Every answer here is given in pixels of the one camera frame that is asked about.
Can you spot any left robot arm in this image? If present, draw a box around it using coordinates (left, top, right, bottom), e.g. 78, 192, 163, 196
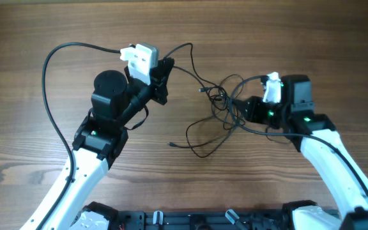
22, 57, 174, 229

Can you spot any left camera black cable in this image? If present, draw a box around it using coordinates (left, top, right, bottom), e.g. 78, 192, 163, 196
35, 42, 121, 230

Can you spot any black USB cable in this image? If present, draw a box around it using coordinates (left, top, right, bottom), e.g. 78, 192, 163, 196
163, 42, 252, 158

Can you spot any camera black cable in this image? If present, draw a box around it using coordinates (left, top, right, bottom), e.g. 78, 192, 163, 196
230, 75, 368, 230
35, 42, 121, 230

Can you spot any right camera black cable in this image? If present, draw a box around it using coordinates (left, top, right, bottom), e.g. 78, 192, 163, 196
230, 75, 368, 230

